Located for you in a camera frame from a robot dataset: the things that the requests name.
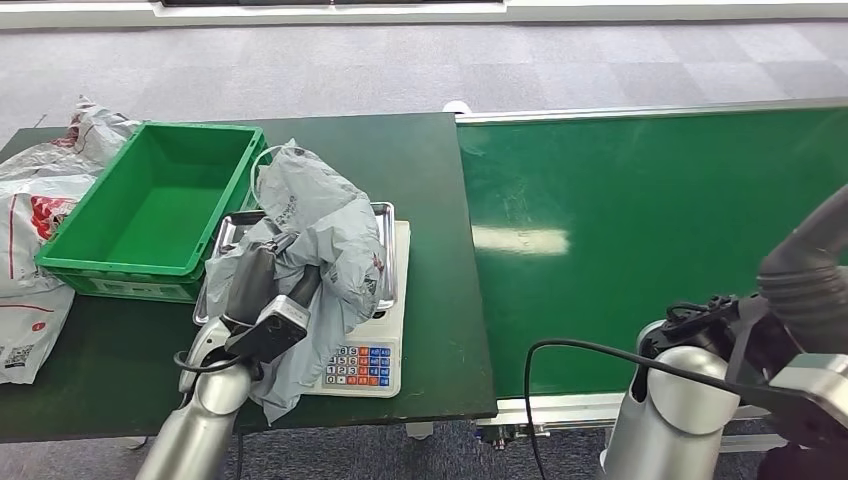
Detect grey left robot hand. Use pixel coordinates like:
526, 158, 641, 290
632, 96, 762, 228
221, 231, 323, 327

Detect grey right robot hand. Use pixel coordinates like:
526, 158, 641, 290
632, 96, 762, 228
757, 184, 848, 356

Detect grey plastic mailer package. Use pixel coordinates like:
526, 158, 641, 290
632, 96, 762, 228
203, 139, 388, 425

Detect green conveyor belt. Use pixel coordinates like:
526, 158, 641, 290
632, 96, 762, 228
455, 97, 848, 429

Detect green plastic crate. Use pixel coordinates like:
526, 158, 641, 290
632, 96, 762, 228
34, 120, 273, 304

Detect stainless steel scale tray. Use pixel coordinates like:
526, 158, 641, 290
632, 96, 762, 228
192, 201, 397, 327

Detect black object on floor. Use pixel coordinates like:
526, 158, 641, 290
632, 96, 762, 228
757, 442, 848, 480

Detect dark green table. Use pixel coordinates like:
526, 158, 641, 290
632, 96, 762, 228
0, 112, 499, 444

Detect crumpled white plastic bag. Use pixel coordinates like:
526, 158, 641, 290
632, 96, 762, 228
0, 94, 142, 181

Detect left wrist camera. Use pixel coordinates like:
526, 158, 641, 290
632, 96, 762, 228
225, 294, 313, 364

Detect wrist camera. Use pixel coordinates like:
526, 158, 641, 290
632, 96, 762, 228
225, 294, 313, 364
731, 352, 848, 452

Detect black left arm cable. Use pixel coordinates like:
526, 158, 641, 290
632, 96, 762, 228
172, 349, 245, 376

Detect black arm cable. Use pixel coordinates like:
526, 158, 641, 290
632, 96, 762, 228
172, 349, 245, 376
523, 339, 753, 480

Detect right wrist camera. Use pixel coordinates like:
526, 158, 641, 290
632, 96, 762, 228
731, 352, 848, 452

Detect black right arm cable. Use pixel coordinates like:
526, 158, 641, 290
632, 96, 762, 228
523, 339, 753, 480

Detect metal conveyor frame bracket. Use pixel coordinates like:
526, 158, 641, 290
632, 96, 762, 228
473, 423, 551, 453

